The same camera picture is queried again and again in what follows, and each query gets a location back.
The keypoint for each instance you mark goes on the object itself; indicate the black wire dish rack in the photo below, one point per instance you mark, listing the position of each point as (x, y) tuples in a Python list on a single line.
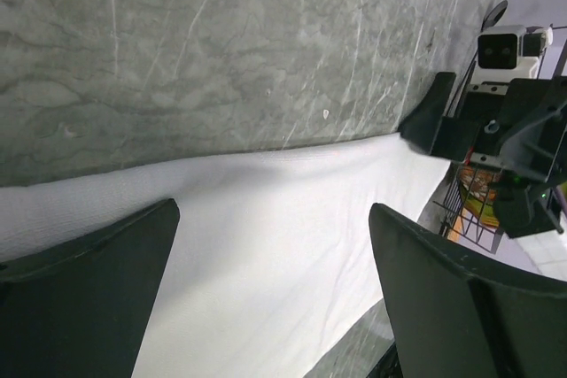
[(458, 221)]

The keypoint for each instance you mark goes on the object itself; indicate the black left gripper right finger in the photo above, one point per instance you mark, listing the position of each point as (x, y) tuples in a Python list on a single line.
[(457, 313)]

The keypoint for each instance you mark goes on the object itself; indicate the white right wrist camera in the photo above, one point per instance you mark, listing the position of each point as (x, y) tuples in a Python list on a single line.
[(509, 52)]

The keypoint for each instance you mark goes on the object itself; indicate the white cloth napkin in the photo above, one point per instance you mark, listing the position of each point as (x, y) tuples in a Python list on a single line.
[(272, 261)]

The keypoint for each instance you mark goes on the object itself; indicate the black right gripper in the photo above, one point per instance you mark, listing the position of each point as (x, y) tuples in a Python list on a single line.
[(517, 129)]

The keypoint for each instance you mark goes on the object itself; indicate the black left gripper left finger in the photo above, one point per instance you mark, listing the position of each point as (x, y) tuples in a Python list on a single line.
[(81, 308)]

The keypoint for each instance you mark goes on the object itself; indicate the green plate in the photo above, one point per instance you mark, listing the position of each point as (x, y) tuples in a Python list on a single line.
[(487, 216)]

